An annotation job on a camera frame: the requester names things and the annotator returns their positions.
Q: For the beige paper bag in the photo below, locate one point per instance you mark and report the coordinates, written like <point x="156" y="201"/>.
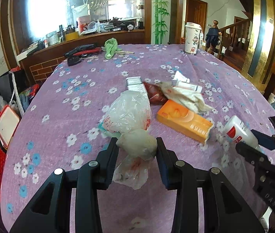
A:
<point x="190" y="99"/>

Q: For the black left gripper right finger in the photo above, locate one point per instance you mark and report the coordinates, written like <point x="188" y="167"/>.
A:
<point x="180" y="176"/>

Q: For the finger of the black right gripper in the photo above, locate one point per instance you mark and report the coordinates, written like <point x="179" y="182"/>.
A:
<point x="250" y="154"/>
<point x="271" y="135"/>

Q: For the grey white cloth glove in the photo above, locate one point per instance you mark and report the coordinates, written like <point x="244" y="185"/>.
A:
<point x="138" y="143"/>

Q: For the red white lidded box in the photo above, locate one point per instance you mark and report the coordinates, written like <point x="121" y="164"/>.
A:
<point x="9" y="121"/>

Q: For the dark red snack packet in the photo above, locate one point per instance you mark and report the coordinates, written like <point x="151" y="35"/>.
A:
<point x="155" y="95"/>

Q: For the purple floral tablecloth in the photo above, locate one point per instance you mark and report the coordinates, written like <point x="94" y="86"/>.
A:
<point x="60" y="130"/>

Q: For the black red pouch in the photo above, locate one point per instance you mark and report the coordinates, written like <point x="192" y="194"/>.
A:
<point x="84" y="50"/>

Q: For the white medicine box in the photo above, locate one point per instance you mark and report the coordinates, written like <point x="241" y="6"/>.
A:
<point x="181" y="81"/>

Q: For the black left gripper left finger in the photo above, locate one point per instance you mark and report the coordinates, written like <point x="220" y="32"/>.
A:
<point x="94" y="176"/>

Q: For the green cloth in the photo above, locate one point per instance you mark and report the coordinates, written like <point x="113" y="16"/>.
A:
<point x="110" y="47"/>

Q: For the orange ointment box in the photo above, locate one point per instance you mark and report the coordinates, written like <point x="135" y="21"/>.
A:
<point x="184" y="121"/>

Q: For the wooden door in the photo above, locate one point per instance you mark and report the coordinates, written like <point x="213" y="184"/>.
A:
<point x="196" y="12"/>

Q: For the blue white small carton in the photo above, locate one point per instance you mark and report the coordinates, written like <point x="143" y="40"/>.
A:
<point x="135" y="84"/>

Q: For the white tube with red label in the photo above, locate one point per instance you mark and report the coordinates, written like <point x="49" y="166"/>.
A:
<point x="236" y="129"/>

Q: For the black car key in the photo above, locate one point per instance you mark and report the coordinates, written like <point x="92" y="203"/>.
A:
<point x="73" y="60"/>

